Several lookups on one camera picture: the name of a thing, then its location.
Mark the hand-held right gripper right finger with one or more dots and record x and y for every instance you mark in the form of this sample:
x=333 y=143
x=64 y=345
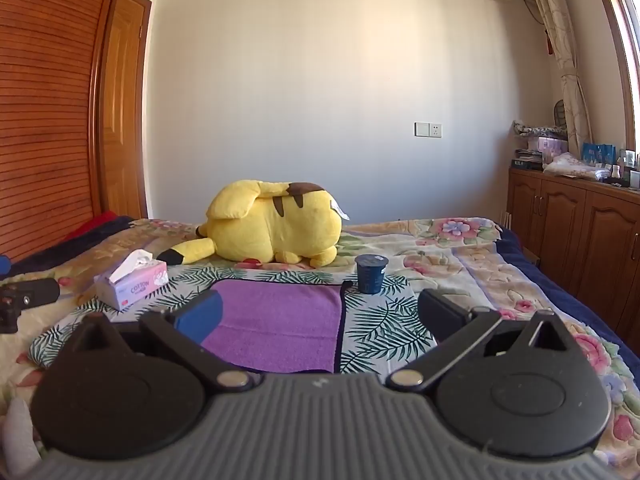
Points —
x=440 y=316

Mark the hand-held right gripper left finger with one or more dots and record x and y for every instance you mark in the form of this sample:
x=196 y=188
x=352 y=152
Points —
x=202 y=317

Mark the purple towel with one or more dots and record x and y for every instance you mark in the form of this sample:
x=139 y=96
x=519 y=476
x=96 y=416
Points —
x=280 y=320

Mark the leaf-print towel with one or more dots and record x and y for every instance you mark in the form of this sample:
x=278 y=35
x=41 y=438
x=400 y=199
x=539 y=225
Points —
x=380 y=320

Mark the floral bedspread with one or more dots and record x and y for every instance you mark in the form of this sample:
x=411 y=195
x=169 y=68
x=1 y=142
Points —
x=475 y=260

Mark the dark blue blanket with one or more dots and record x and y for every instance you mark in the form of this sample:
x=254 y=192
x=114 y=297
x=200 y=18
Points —
x=550 y=285
x=75 y=241

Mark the pink tissue box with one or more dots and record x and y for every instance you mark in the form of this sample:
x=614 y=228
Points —
x=135 y=287

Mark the dark blue cup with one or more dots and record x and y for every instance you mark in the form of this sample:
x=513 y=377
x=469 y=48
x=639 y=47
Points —
x=371 y=275

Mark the red cloth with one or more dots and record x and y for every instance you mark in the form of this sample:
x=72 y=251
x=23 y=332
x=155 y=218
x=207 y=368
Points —
x=95 y=222

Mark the yellow plush toy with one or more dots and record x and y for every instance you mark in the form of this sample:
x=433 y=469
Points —
x=270 y=220

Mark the white cloth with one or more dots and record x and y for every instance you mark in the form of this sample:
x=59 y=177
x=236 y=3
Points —
x=17 y=435

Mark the wooden cabinet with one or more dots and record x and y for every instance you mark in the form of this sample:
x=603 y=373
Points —
x=575 y=230

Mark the slatted wooden wardrobe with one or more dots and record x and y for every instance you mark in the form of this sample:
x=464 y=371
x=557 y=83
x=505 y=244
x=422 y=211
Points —
x=45 y=110

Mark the stack of boxes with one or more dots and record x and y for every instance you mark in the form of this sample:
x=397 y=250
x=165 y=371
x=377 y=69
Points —
x=542 y=147

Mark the pale floral cloth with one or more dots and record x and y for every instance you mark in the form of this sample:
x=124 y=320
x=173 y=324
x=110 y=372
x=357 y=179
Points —
x=575 y=166

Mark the wooden door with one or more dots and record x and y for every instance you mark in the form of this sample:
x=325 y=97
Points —
x=122 y=110

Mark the blue printed box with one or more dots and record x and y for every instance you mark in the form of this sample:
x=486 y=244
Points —
x=598 y=154

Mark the patterned beige curtain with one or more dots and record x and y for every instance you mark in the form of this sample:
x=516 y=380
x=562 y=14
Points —
x=565 y=60

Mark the white wall socket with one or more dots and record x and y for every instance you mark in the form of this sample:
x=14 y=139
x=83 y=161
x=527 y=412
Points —
x=428 y=130

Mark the wooden window frame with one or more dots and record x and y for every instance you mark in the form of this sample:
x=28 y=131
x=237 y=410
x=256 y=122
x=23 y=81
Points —
x=617 y=35

